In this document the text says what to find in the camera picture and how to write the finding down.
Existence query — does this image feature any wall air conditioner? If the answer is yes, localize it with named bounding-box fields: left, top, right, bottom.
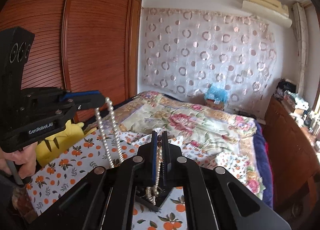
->
left=241, top=0, right=293, bottom=29

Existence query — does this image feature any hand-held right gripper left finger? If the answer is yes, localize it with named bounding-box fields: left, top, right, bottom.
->
left=26, top=131, right=160, bottom=230

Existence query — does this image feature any black square box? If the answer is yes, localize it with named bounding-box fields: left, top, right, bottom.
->
left=135, top=194, right=161, bottom=213

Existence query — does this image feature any dark blue blanket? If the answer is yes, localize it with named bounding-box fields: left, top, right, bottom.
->
left=252, top=119, right=273, bottom=208

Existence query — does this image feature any floral quilt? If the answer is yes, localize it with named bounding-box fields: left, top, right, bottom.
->
left=112, top=91, right=266, bottom=193

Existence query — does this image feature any wooden louvered wardrobe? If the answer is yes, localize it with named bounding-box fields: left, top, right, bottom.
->
left=0, top=0, right=142, bottom=130

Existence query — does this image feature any pile of clothes and books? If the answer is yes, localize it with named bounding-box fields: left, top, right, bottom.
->
left=276, top=78, right=312, bottom=118

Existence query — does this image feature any orange fruit print bedsheet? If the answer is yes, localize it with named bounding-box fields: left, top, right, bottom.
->
left=25, top=125, right=265, bottom=230

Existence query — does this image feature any circle pattern sheer wall cloth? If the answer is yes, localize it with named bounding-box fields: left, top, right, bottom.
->
left=142, top=7, right=278, bottom=101

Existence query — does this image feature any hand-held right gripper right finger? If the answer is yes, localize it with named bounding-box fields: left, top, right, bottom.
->
left=161, top=131, right=292, bottom=230

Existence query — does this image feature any wooden sideboard cabinet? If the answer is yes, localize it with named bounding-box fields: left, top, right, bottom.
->
left=264, top=95, right=320, bottom=197

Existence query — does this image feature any person's left hand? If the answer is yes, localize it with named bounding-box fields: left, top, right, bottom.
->
left=0, top=142, right=38, bottom=179

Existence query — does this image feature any white pearl necklace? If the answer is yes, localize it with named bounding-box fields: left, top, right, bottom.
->
left=95, top=97, right=163, bottom=205

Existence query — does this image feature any small cardboard box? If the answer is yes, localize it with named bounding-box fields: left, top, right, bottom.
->
left=205, top=99, right=225, bottom=111

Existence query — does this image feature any patterned window curtain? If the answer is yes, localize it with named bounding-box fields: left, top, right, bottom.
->
left=292, top=2, right=311, bottom=95

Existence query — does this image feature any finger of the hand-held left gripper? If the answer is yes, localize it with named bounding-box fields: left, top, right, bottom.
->
left=59, top=90, right=102, bottom=103
left=56, top=94, right=106, bottom=115

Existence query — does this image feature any blue plastic bag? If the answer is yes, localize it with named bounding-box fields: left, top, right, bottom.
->
left=204, top=84, right=229, bottom=104

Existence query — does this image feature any yellow plush toy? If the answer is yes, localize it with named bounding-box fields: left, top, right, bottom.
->
left=35, top=119, right=87, bottom=168

